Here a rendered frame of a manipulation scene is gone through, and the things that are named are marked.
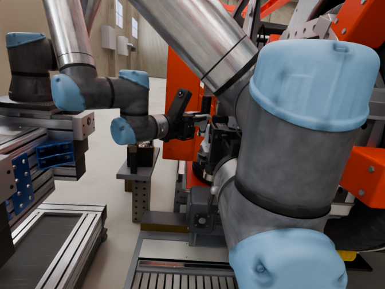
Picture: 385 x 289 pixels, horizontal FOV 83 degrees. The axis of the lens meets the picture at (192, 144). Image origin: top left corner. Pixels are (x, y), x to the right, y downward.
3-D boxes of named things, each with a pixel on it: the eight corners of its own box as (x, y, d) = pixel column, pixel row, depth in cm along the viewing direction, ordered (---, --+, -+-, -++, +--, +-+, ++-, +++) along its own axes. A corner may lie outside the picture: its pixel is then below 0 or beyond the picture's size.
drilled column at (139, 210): (147, 222, 143) (149, 164, 129) (132, 222, 142) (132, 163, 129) (149, 213, 152) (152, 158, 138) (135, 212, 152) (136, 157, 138)
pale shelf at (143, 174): (149, 181, 111) (149, 176, 110) (116, 179, 110) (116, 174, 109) (160, 151, 151) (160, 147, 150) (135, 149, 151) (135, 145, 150)
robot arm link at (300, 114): (243, 49, 22) (226, 151, 25) (273, 28, 11) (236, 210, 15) (325, 57, 21) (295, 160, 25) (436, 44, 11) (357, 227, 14)
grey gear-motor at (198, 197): (264, 262, 111) (279, 204, 100) (183, 258, 109) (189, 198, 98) (254, 237, 129) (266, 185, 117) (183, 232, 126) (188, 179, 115)
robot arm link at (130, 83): (114, 69, 47) (115, 118, 51) (156, 72, 55) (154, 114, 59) (99, 67, 53) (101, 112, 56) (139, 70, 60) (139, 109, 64)
